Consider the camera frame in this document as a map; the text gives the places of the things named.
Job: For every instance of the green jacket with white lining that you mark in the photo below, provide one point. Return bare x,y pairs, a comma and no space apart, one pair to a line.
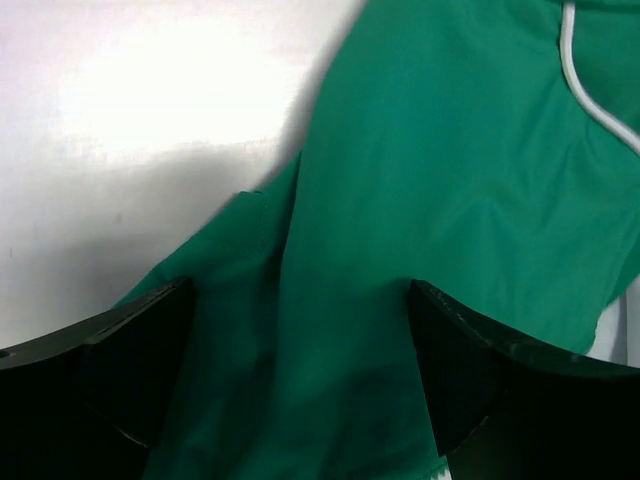
487,147

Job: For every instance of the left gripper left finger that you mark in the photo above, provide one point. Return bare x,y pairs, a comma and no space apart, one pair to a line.
89,401

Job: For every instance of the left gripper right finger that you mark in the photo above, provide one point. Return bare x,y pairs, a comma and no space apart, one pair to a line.
505,405

